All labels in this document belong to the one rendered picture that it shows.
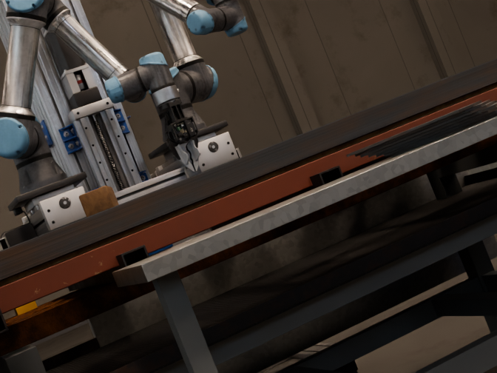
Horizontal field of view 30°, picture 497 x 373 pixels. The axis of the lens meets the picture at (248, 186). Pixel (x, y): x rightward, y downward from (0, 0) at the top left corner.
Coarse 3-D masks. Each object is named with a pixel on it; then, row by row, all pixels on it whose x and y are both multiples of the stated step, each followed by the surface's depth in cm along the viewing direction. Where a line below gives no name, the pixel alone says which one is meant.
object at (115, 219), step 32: (416, 96) 207; (448, 96) 209; (320, 128) 198; (352, 128) 201; (256, 160) 193; (288, 160) 195; (160, 192) 185; (192, 192) 187; (96, 224) 180; (128, 224) 182; (0, 256) 174; (32, 256) 175
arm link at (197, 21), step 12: (156, 0) 296; (168, 0) 293; (180, 0) 292; (192, 0) 292; (168, 12) 296; (180, 12) 291; (192, 12) 286; (204, 12) 286; (216, 12) 289; (192, 24) 287; (204, 24) 285; (216, 24) 289
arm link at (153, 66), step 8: (144, 56) 271; (152, 56) 270; (160, 56) 271; (144, 64) 270; (152, 64) 269; (160, 64) 270; (144, 72) 270; (152, 72) 269; (160, 72) 270; (168, 72) 271; (144, 80) 270; (152, 80) 270; (160, 80) 269; (168, 80) 270; (152, 88) 270; (160, 88) 269
